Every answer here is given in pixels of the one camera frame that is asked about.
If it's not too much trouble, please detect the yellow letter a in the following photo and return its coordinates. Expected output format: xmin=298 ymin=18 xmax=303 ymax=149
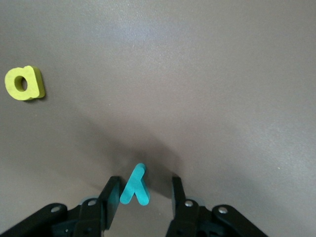
xmin=4 ymin=65 xmax=46 ymax=101

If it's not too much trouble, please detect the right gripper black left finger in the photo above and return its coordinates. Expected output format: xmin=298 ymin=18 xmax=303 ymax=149
xmin=0 ymin=176 xmax=121 ymax=237

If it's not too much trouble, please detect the teal letter y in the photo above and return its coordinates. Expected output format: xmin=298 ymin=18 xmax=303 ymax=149
xmin=120 ymin=162 xmax=151 ymax=206

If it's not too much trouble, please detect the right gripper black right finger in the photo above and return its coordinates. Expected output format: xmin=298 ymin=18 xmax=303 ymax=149
xmin=165 ymin=176 xmax=269 ymax=237

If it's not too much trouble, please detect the brown table cover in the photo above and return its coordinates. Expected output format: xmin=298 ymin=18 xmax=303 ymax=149
xmin=0 ymin=0 xmax=316 ymax=237

